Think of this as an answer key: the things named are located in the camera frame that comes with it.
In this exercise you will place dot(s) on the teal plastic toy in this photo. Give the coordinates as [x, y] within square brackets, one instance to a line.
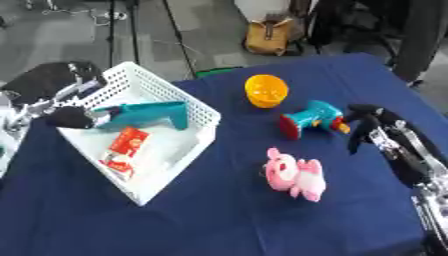
[149, 114]

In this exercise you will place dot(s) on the tan bag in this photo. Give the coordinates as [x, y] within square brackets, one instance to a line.
[268, 37]

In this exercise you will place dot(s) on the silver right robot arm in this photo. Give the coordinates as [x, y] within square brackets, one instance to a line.
[417, 166]

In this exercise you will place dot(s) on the black tripod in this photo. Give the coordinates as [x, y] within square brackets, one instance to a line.
[146, 30]

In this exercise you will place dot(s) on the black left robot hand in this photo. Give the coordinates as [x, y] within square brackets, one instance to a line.
[69, 117]

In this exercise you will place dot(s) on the pink plush toy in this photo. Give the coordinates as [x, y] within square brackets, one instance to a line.
[294, 174]

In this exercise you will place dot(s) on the white perforated plastic basket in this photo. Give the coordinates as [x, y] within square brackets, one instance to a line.
[146, 133]

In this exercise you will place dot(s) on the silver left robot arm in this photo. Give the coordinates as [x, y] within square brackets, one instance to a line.
[44, 90]

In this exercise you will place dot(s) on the black office chair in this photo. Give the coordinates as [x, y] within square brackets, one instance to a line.
[373, 30]

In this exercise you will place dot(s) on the yellow plastic bowl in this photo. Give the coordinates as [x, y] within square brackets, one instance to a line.
[266, 90]

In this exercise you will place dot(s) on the teal red toy drill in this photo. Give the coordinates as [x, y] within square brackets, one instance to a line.
[312, 119]

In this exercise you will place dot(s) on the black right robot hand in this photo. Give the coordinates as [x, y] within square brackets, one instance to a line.
[366, 124]

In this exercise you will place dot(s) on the red snack packet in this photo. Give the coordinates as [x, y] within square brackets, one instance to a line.
[125, 150]

